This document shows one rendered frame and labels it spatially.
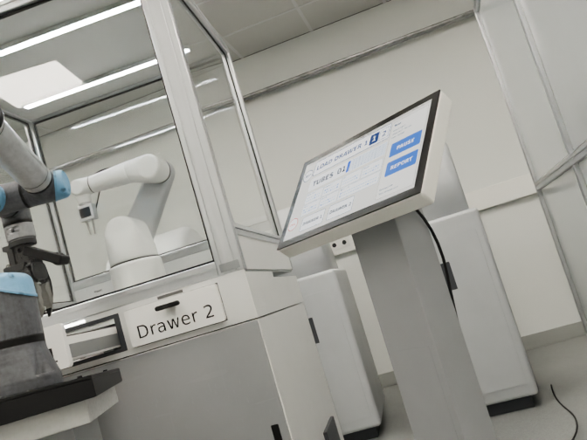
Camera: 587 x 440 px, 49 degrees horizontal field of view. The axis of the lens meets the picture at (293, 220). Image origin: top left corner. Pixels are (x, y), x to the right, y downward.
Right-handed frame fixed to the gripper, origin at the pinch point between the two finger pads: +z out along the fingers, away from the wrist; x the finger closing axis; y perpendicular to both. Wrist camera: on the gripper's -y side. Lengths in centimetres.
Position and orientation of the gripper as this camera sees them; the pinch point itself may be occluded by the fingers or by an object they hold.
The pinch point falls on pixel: (46, 311)
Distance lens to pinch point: 183.6
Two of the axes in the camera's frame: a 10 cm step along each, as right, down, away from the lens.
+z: 2.9, 9.5, -1.3
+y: -9.5, 3.0, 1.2
